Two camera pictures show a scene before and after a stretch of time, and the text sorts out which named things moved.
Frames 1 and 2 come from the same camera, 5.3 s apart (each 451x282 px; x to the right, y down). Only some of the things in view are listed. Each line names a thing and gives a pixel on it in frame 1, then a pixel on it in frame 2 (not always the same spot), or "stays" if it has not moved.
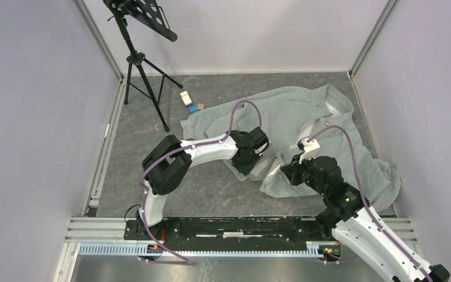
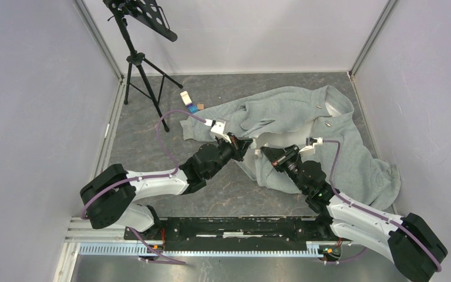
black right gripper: [291, 170] to [272, 153]
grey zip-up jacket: [274, 133] stays
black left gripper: [246, 169] to [238, 146]
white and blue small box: [192, 107] stays
